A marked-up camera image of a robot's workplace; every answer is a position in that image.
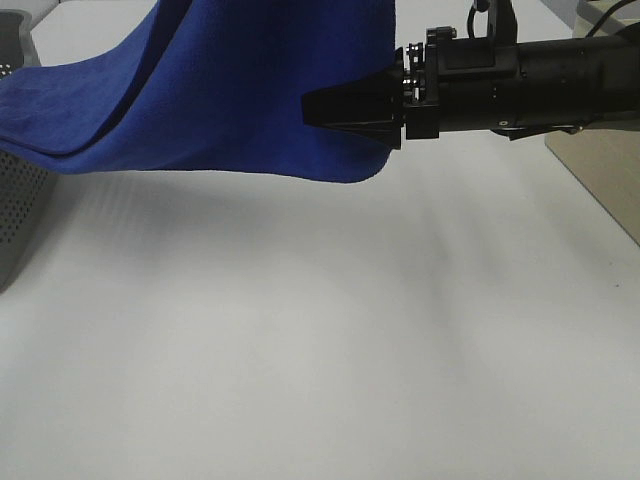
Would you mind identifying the grey perforated plastic basket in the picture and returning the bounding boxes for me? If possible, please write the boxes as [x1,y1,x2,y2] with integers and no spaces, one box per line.
[1,9,57,290]

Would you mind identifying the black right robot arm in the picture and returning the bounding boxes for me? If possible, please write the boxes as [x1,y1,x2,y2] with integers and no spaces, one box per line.
[301,1,639,149]

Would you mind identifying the beige storage box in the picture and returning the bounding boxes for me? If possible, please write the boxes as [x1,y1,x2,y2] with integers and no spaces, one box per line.
[545,1,639,246]

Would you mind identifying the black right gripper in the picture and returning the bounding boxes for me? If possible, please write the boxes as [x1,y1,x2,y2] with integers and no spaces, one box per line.
[301,27,520,150]

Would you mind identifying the blue microfibre towel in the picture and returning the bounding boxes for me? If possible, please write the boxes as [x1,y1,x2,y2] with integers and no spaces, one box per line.
[1,1,396,183]

